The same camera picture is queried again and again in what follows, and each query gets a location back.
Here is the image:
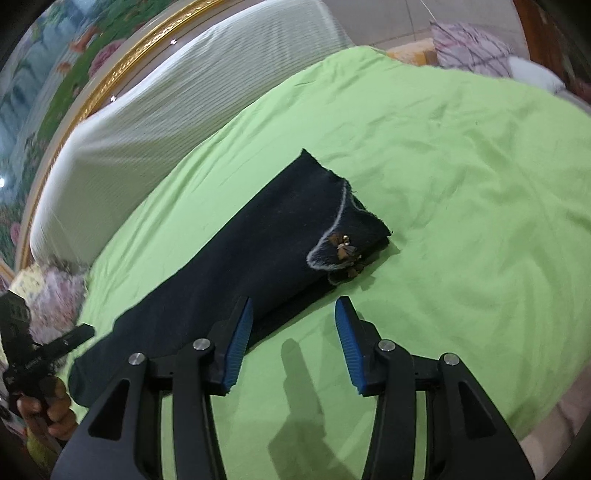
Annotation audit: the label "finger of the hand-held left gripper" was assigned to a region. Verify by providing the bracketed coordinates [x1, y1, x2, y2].
[39, 324, 96, 365]

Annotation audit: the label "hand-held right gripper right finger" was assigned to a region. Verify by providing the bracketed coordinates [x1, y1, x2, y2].
[334, 296, 536, 480]

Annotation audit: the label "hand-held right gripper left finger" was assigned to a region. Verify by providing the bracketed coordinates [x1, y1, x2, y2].
[50, 296, 255, 480]

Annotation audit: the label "dark navy pants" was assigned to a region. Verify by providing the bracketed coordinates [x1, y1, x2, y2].
[68, 148, 393, 409]

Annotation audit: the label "person's left hand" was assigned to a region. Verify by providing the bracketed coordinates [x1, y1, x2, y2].
[17, 376, 78, 449]

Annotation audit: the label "green bed sheet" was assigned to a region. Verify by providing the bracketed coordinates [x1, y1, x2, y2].
[28, 45, 591, 480]

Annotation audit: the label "white striped bolster pillow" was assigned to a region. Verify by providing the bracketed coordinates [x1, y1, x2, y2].
[28, 0, 356, 266]

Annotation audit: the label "floral patterned pillow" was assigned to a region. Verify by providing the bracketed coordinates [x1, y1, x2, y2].
[429, 19, 527, 79]

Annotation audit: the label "gold headboard frame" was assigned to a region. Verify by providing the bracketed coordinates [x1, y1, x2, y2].
[0, 0, 227, 287]

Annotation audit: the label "floral wall mural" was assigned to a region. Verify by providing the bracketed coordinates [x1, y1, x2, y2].
[0, 0, 185, 268]

